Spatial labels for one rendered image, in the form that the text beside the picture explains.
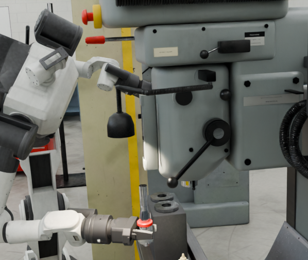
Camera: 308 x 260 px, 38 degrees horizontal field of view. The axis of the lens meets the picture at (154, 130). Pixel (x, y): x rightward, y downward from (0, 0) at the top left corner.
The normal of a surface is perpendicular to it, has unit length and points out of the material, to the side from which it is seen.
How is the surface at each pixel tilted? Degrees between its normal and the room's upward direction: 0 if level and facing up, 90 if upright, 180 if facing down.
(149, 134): 90
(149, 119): 90
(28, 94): 58
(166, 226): 90
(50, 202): 81
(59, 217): 35
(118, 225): 0
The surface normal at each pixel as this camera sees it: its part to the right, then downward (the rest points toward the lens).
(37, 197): 0.35, 0.26
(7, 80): 0.27, -0.37
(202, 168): 0.15, 0.63
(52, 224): -0.14, -0.68
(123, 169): 0.15, 0.20
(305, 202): -0.99, 0.07
